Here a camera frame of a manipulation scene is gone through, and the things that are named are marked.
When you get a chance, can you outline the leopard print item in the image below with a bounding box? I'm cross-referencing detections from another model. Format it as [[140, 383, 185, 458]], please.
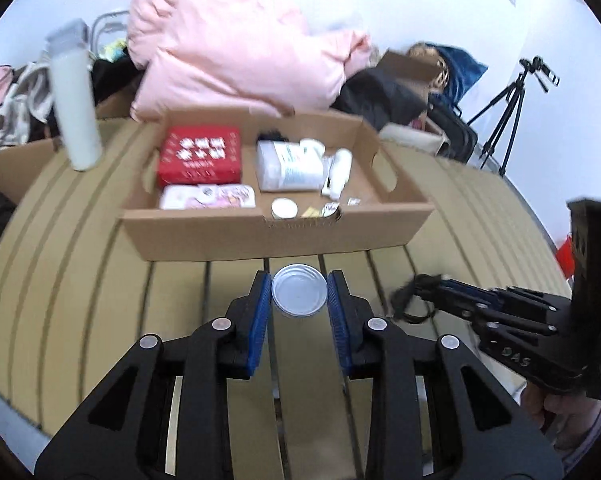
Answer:
[[407, 44, 451, 91]]

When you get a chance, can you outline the white wipes packet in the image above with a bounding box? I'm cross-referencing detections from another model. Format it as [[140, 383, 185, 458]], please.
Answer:
[[256, 140, 329, 193]]

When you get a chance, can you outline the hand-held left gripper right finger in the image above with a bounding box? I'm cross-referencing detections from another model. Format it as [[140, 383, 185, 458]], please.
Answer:
[[327, 270, 565, 480]]

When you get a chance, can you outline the person's right forearm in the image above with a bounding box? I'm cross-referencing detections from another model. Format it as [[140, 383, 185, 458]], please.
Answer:
[[563, 390, 601, 471]]

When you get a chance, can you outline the cardboard tray box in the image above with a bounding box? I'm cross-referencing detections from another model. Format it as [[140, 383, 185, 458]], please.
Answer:
[[122, 107, 435, 261]]

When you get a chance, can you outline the blue cloth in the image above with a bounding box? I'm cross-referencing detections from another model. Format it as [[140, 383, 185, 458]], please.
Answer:
[[430, 45, 489, 106]]

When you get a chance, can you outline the person's right hand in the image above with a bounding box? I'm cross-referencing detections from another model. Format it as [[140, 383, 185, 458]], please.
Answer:
[[523, 382, 601, 449]]

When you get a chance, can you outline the black jacket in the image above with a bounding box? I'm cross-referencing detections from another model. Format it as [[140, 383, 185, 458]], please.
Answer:
[[333, 67, 429, 131]]

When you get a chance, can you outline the beige bag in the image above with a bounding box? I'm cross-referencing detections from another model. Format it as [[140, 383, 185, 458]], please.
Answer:
[[377, 122, 454, 159]]

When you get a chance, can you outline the open cardboard box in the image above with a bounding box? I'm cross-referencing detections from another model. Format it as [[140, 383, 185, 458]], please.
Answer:
[[375, 50, 444, 104]]

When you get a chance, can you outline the black hair tie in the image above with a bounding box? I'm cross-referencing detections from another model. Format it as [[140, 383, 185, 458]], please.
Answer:
[[391, 274, 447, 322]]

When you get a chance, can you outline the black suitcase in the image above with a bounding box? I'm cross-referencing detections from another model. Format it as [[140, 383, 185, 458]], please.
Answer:
[[423, 97, 479, 164]]

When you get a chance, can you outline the black tripod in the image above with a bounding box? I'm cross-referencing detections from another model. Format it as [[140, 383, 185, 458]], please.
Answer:
[[467, 56, 561, 176]]

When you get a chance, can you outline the tall white bottle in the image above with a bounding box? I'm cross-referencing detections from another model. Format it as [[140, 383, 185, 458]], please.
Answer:
[[47, 19, 104, 171]]

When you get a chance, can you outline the large cardboard box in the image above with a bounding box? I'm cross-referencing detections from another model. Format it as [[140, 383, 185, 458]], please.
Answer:
[[0, 80, 137, 202]]

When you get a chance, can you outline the white tube bottle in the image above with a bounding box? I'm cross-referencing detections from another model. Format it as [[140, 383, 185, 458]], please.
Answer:
[[321, 149, 353, 200]]

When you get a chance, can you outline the red box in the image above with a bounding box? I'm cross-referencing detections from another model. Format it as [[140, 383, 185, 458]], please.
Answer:
[[156, 126, 243, 187]]

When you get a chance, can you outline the pink puffer jacket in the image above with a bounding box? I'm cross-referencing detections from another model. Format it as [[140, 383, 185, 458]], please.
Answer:
[[127, 0, 372, 122]]

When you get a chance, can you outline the pink and white packet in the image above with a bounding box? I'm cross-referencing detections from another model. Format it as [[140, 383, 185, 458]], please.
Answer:
[[159, 184, 257, 210]]

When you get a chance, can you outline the patterned grey cloth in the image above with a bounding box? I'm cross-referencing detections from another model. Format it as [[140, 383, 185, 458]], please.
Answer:
[[0, 62, 61, 154]]

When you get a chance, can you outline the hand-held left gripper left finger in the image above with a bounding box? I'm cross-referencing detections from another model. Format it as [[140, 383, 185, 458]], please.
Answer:
[[34, 270, 274, 480]]

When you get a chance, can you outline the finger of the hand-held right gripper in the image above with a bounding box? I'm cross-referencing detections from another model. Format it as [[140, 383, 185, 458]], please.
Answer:
[[414, 273, 573, 313], [430, 296, 561, 347]]

